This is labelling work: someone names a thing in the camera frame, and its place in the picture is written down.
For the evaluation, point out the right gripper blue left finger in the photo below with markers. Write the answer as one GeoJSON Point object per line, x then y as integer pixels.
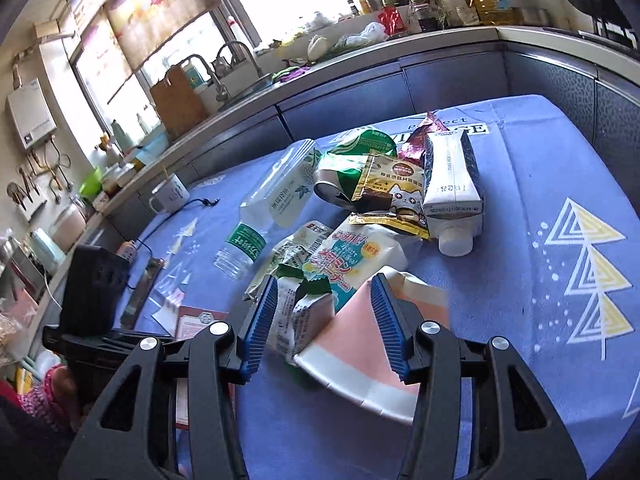
{"type": "Point", "coordinates": [255, 329]}

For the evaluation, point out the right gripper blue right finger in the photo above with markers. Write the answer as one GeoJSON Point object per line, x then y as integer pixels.
{"type": "Point", "coordinates": [393, 326]}

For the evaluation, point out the pink white paper cup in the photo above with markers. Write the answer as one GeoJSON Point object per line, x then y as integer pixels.
{"type": "Point", "coordinates": [348, 358]}

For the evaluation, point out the green white small carton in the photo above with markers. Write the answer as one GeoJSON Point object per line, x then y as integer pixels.
{"type": "Point", "coordinates": [305, 307]}

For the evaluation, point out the white blue snack bag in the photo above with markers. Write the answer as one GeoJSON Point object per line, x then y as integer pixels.
{"type": "Point", "coordinates": [352, 253]}

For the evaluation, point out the silver foil wrapper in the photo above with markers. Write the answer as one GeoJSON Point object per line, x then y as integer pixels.
{"type": "Point", "coordinates": [294, 250]}

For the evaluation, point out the yellow cat snack packet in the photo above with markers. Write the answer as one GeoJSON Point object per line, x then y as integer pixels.
{"type": "Point", "coordinates": [390, 193]}

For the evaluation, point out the white milk carton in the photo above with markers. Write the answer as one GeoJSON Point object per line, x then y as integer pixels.
{"type": "Point", "coordinates": [454, 199]}

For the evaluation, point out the clear plastic water bottle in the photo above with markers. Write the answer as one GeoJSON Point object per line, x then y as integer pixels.
{"type": "Point", "coordinates": [274, 205]}

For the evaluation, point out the crushed green beer can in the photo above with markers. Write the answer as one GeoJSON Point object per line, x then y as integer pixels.
{"type": "Point", "coordinates": [341, 166]}

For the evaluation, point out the purple foil wrapper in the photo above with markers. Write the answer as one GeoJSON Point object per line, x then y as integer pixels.
{"type": "Point", "coordinates": [413, 150]}

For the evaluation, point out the red yellow cardboard box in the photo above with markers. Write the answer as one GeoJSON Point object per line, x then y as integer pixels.
{"type": "Point", "coordinates": [190, 322]}

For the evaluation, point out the pink checkered sleeve forearm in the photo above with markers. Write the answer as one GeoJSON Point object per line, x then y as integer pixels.
{"type": "Point", "coordinates": [53, 401]}

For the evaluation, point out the chrome kitchen faucet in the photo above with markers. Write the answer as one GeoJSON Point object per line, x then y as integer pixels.
{"type": "Point", "coordinates": [220, 68]}

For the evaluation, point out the white power strip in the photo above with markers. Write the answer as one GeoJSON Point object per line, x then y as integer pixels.
{"type": "Point", "coordinates": [128, 251]}

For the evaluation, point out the black smartphone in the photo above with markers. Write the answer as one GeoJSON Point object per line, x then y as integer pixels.
{"type": "Point", "coordinates": [141, 293]}

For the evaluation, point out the white enamel mug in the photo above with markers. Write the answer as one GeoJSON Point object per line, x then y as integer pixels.
{"type": "Point", "coordinates": [169, 196]}

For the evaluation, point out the blue printed tablecloth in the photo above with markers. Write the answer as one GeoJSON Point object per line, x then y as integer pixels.
{"type": "Point", "coordinates": [555, 270]}

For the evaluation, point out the white water heater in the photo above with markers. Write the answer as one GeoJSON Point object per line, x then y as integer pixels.
{"type": "Point", "coordinates": [32, 118]}

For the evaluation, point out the wooden cutting board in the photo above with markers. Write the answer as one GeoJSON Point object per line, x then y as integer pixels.
{"type": "Point", "coordinates": [177, 104]}

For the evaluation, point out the white plastic bag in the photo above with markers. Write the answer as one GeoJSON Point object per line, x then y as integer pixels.
{"type": "Point", "coordinates": [373, 33]}

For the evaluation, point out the red plastic bag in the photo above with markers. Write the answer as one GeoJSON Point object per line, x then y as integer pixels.
{"type": "Point", "coordinates": [390, 18]}

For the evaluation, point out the white plastic jug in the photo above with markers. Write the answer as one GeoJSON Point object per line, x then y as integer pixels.
{"type": "Point", "coordinates": [459, 13]}

